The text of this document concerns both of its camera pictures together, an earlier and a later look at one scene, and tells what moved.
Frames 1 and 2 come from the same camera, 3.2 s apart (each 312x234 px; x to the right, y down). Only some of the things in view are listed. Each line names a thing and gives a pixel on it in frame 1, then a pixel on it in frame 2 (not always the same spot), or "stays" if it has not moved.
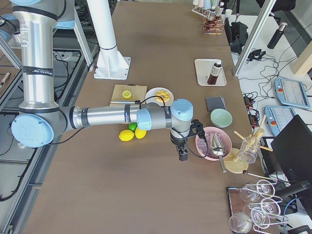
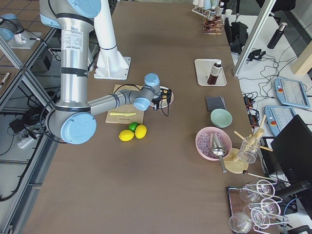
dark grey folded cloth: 214,103 stays
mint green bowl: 221,118 stays
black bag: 237,35 stays
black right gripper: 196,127 to 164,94
